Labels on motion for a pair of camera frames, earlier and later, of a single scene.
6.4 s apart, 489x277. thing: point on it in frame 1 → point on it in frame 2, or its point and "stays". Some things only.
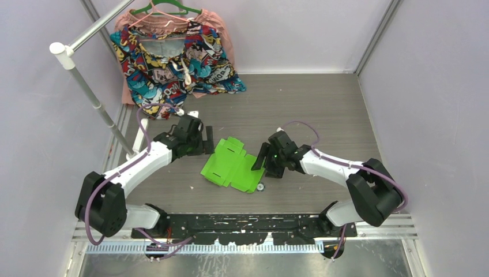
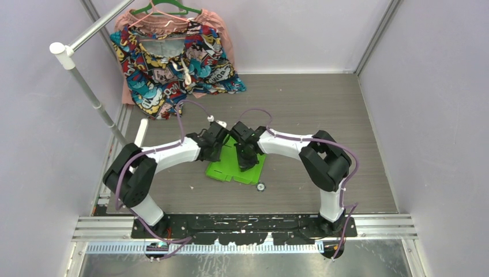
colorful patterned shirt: [162, 70] stays
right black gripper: [264, 150] → [245, 165]
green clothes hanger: [145, 10] stays
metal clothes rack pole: [66, 53] stays
